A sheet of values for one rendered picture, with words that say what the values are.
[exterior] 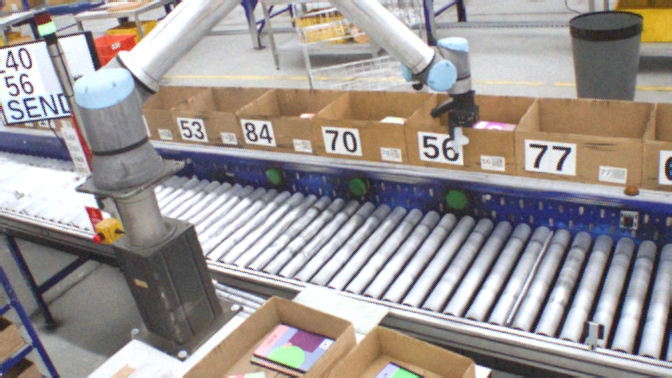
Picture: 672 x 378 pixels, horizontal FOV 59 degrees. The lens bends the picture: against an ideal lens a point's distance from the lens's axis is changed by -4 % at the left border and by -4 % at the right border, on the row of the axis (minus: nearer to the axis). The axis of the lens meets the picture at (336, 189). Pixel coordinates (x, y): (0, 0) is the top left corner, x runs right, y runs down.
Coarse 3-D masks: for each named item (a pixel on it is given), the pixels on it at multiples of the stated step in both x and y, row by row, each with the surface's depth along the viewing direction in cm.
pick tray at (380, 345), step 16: (368, 336) 154; (384, 336) 156; (400, 336) 152; (352, 352) 150; (368, 352) 155; (384, 352) 159; (400, 352) 155; (416, 352) 151; (432, 352) 148; (448, 352) 144; (336, 368) 146; (352, 368) 151; (368, 368) 156; (416, 368) 153; (432, 368) 150; (448, 368) 147; (464, 368) 143
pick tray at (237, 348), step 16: (272, 304) 175; (288, 304) 173; (256, 320) 171; (272, 320) 176; (288, 320) 177; (304, 320) 172; (320, 320) 167; (336, 320) 163; (240, 336) 167; (256, 336) 172; (336, 336) 166; (352, 336) 160; (224, 352) 163; (240, 352) 168; (336, 352) 155; (192, 368) 154; (208, 368) 159; (224, 368) 163; (240, 368) 164; (256, 368) 163; (320, 368) 150
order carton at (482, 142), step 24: (432, 96) 234; (480, 96) 227; (504, 96) 222; (528, 96) 217; (408, 120) 218; (432, 120) 236; (480, 120) 232; (504, 120) 227; (408, 144) 219; (480, 144) 204; (504, 144) 199; (456, 168) 213; (480, 168) 208
